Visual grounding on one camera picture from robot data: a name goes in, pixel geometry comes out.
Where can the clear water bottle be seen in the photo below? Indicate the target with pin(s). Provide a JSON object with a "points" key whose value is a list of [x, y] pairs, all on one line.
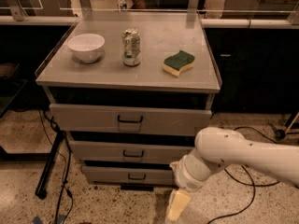
{"points": [[121, 4]]}

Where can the grey top drawer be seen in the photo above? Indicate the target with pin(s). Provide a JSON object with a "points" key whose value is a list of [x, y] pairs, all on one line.
{"points": [[124, 119]]}

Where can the white ceramic bowl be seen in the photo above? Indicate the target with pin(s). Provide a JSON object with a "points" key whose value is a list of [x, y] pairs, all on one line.
{"points": [[88, 48]]}

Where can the grey drawer cabinet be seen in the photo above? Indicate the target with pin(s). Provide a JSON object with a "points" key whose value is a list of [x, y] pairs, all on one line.
{"points": [[109, 82]]}

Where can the wheeled cart base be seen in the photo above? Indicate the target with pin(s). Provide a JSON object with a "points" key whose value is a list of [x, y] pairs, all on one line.
{"points": [[291, 127]]}

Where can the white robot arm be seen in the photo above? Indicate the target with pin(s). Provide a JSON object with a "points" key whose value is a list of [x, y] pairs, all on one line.
{"points": [[214, 150]]}

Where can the grey drawer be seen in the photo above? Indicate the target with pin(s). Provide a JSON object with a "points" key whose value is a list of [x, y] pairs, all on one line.
{"points": [[124, 152], [124, 119], [128, 176]]}

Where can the white rail bar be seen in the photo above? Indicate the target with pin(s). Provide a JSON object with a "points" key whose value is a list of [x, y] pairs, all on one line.
{"points": [[207, 23]]}

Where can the black table leg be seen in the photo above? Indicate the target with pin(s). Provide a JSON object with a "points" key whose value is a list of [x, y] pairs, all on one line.
{"points": [[41, 189]]}

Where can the green white soda can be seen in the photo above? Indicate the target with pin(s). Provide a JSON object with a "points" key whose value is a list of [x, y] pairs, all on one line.
{"points": [[131, 55]]}

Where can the grey middle drawer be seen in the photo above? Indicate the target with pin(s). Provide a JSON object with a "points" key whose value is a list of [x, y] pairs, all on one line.
{"points": [[124, 152]]}

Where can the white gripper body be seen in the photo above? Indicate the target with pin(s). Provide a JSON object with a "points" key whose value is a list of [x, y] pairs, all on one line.
{"points": [[189, 178]]}

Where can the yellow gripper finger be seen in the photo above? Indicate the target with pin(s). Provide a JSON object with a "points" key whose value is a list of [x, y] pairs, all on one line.
{"points": [[178, 201]]}

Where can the green yellow sponge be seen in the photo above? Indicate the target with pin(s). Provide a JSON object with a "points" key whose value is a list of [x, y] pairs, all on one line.
{"points": [[178, 63]]}

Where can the grey bottom drawer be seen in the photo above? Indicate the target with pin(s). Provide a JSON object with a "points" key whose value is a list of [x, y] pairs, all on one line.
{"points": [[128, 176]]}

